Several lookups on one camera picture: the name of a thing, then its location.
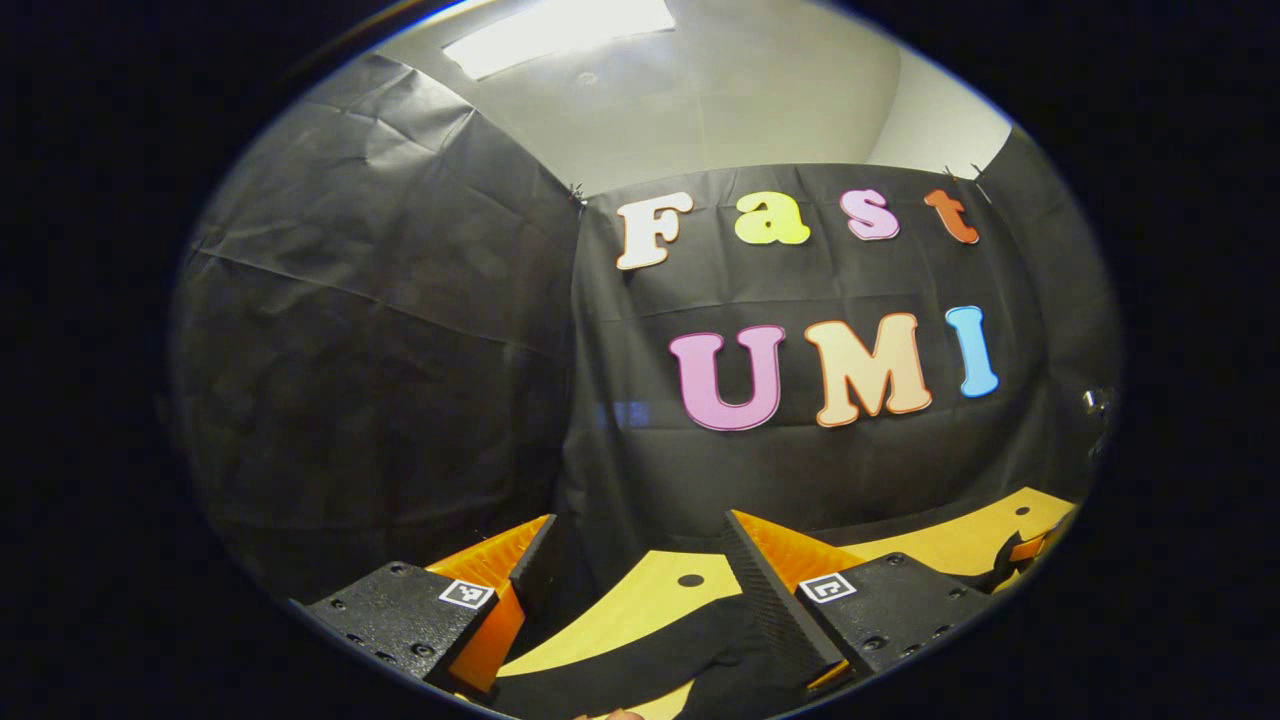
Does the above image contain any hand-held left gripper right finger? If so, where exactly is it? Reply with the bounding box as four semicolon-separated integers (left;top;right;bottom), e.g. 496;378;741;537
720;509;994;694

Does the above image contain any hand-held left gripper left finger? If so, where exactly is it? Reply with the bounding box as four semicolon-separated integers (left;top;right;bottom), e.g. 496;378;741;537
298;513;561;698

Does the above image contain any black jacket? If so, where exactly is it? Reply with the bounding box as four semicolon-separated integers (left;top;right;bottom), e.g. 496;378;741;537
487;555;1026;720

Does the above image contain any black backdrop cloth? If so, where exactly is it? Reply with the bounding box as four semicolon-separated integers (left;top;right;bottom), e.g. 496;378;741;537
165;50;1123;611

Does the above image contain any ceiling light panel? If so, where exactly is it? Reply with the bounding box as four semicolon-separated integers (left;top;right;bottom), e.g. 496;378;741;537
440;0;679;82

